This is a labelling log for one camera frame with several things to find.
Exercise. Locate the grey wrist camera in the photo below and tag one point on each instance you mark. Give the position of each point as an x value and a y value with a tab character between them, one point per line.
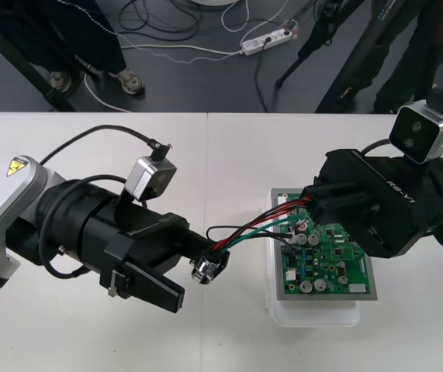
143	174
419	131

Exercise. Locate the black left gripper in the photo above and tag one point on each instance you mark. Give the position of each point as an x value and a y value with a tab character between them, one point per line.
143	236

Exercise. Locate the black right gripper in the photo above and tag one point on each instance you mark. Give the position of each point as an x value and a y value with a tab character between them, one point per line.
395	217

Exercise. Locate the black diagonal stand leg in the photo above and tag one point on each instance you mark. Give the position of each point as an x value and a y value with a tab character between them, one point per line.
31	69
355	66

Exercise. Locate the silver and black left arm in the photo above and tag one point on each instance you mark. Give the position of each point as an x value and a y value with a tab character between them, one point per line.
11	201

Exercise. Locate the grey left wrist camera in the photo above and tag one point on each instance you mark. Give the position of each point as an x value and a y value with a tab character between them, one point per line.
143	174

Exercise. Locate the black tripod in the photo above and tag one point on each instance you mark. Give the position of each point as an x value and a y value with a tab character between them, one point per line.
318	31

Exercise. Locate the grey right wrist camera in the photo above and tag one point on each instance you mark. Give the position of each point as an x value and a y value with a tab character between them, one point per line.
419	131

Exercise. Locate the person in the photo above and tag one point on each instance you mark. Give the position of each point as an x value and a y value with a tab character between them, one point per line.
89	38

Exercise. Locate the green circuit board grey frame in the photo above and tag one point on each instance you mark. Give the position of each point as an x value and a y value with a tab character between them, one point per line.
322	271

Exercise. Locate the white round base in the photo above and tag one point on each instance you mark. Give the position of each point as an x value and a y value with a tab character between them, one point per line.
213	2

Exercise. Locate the white power strip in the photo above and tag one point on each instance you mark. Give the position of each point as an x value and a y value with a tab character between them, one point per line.
264	40

